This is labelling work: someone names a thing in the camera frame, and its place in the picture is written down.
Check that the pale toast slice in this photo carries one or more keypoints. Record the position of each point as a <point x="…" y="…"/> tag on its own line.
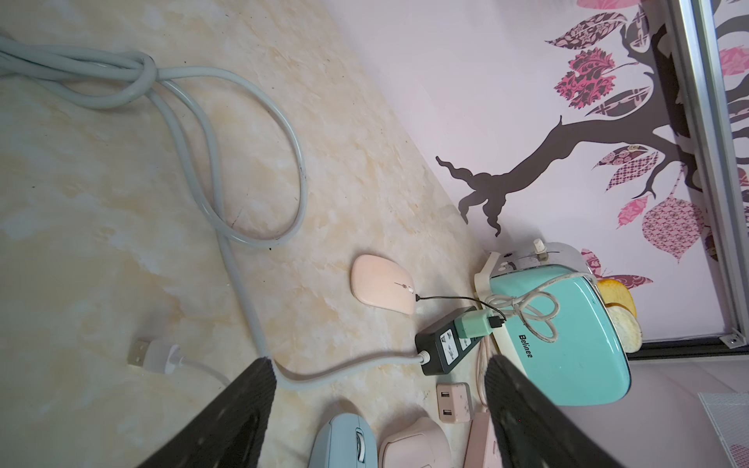
<point x="627" y="328"/>

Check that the black power strip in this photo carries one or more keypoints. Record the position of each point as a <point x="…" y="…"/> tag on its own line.
<point x="446" y="349"/>

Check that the beige plug on black strip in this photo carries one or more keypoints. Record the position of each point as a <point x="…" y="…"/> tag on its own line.
<point x="454" y="402"/>

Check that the pink mouse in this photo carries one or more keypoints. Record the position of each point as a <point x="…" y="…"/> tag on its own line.
<point x="382" y="283"/>
<point x="423" y="444"/>

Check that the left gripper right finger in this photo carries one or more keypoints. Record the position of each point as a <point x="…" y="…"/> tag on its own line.
<point x="530" y="430"/>

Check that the mint green toaster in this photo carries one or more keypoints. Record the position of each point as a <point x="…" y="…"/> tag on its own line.
<point x="556" y="329"/>

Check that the pink power strip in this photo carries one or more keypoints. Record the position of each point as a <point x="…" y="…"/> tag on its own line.
<point x="482" y="449"/>

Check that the green plug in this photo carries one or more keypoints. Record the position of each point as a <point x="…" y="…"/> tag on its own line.
<point x="476" y="324"/>

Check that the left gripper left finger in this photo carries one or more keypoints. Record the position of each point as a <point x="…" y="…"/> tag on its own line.
<point x="230" y="431"/>

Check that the yellow toast slice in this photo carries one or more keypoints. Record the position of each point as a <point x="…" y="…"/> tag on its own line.
<point x="615" y="293"/>

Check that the blue mouse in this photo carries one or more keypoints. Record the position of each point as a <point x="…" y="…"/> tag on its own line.
<point x="345" y="441"/>

